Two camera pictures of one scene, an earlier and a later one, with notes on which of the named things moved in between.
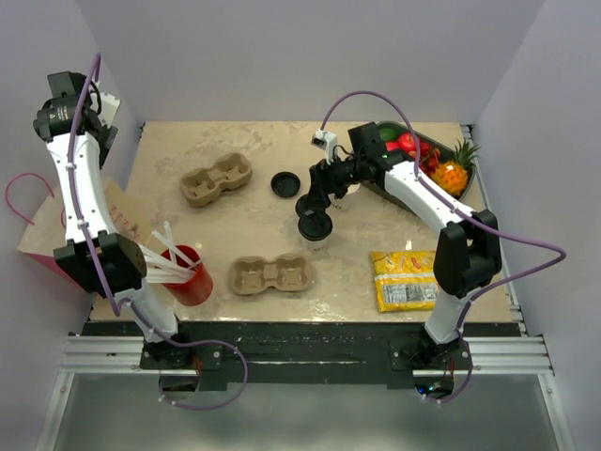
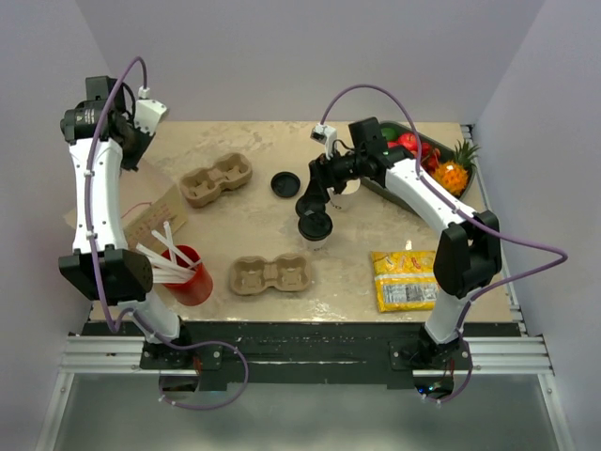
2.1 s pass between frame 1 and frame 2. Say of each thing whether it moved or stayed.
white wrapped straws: stayed
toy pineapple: stayed
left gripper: moved
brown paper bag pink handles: moved
